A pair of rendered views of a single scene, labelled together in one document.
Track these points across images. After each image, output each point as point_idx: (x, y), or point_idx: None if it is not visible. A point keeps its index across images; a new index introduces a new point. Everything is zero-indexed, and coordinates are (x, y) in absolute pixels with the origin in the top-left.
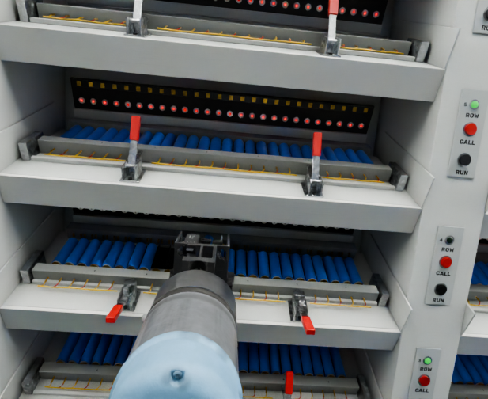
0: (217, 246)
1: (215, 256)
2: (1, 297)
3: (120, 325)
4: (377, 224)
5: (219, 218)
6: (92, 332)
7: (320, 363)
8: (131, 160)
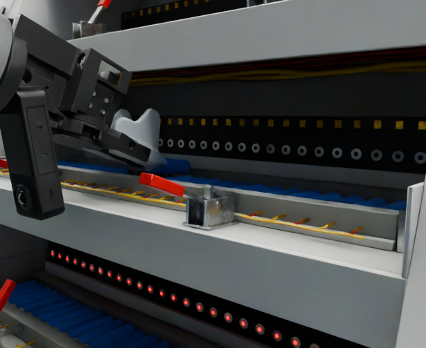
0: (79, 50)
1: (50, 34)
2: None
3: (14, 210)
4: (366, 33)
5: (142, 69)
6: None
7: None
8: (89, 22)
